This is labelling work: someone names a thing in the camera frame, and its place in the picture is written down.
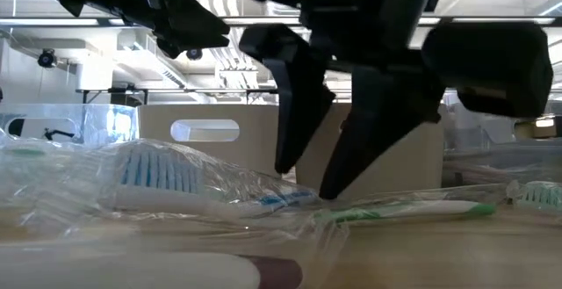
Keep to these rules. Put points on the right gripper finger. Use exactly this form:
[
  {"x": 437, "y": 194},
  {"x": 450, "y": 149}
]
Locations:
[
  {"x": 382, "y": 113},
  {"x": 298, "y": 104}
]

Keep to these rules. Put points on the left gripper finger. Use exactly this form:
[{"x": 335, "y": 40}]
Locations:
[
  {"x": 184, "y": 45},
  {"x": 193, "y": 16}
]

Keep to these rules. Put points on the blue white toothbrush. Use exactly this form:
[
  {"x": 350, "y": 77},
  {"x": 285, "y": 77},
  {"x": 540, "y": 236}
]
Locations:
[{"x": 153, "y": 201}]

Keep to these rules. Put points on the black ceiling spotlight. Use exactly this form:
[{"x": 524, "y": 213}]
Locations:
[
  {"x": 194, "y": 55},
  {"x": 46, "y": 57}
]

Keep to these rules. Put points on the white plastic bin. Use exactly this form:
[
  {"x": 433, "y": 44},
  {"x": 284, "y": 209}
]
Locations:
[{"x": 254, "y": 139}]

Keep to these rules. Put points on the grey plastic bin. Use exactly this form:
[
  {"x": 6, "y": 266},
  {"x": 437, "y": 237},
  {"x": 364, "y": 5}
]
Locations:
[{"x": 417, "y": 161}]

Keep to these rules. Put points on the dark translucent plastic bin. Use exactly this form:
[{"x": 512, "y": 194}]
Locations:
[{"x": 483, "y": 157}]

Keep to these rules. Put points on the clear plastic bin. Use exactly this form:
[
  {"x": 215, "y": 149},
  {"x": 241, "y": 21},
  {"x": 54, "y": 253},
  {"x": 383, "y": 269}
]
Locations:
[{"x": 88, "y": 122}]

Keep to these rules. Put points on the purple white wrapped toothbrush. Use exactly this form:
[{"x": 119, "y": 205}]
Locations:
[{"x": 131, "y": 273}]

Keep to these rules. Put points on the black ceiling light rail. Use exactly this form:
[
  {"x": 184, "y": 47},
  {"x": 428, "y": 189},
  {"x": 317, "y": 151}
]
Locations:
[{"x": 105, "y": 21}]

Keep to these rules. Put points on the white rectangular air duct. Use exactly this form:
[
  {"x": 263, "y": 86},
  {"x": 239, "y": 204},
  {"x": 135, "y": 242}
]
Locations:
[{"x": 145, "y": 65}]

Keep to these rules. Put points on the black background frame bar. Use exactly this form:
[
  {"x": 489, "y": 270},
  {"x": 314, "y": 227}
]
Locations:
[{"x": 219, "y": 91}]

